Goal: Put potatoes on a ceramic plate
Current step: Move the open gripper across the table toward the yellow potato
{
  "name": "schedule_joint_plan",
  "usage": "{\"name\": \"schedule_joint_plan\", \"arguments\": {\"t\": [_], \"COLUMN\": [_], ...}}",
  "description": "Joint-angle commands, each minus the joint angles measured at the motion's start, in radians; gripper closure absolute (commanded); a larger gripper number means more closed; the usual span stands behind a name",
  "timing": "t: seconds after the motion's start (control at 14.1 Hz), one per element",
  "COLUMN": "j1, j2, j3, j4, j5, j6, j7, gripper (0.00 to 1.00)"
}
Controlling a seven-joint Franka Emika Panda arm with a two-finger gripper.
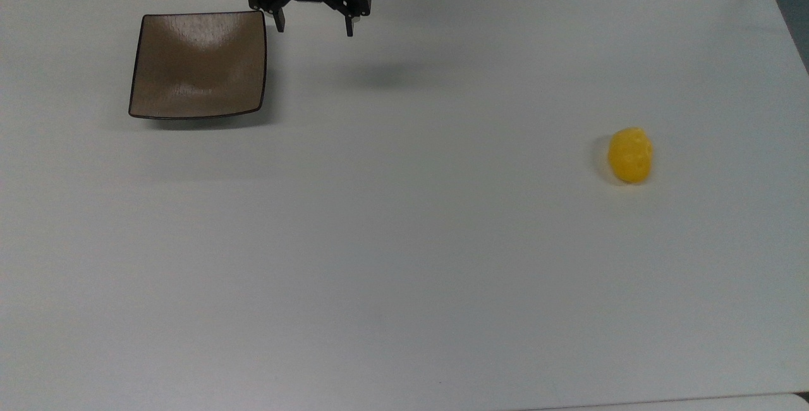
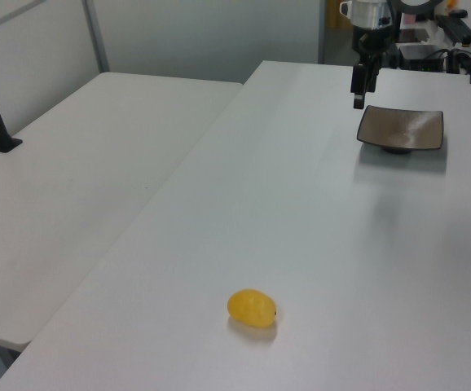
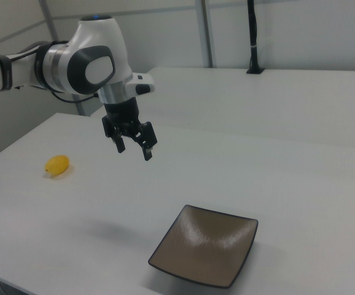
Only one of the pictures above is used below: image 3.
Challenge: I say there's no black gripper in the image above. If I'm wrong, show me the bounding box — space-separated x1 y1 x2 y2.
101 97 158 162

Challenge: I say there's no yellow round disc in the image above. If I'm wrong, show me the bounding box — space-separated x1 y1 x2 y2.
44 155 71 177

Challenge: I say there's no brown square ceramic plate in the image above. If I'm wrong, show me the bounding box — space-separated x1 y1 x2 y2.
147 204 259 289

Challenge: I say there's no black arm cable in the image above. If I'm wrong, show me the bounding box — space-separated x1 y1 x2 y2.
0 41 101 103

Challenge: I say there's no grey partition frame post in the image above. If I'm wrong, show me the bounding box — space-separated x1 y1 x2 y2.
200 0 214 69

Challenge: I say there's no black camera stand pole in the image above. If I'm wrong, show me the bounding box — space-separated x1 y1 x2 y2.
246 0 265 75

